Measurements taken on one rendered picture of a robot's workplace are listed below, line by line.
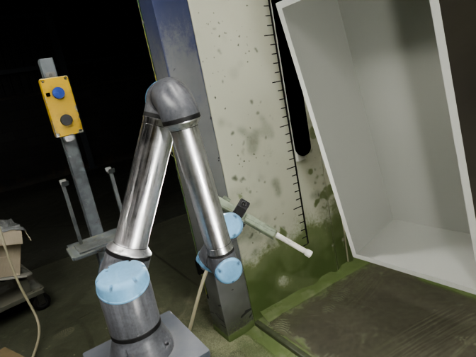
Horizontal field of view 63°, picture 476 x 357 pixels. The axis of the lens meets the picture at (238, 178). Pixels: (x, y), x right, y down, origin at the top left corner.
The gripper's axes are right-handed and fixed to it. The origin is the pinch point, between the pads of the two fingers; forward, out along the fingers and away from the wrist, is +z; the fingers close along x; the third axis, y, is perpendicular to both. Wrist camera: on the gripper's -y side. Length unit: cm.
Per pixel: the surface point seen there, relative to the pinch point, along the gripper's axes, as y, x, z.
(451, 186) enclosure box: -59, 74, -3
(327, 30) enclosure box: -89, -6, -15
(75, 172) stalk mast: 19, -77, 6
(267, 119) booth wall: -56, -13, 37
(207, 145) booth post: -24.7, -31.4, 19.8
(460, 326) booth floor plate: -9, 120, 22
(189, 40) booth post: -63, -62, 4
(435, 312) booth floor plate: -10, 113, 35
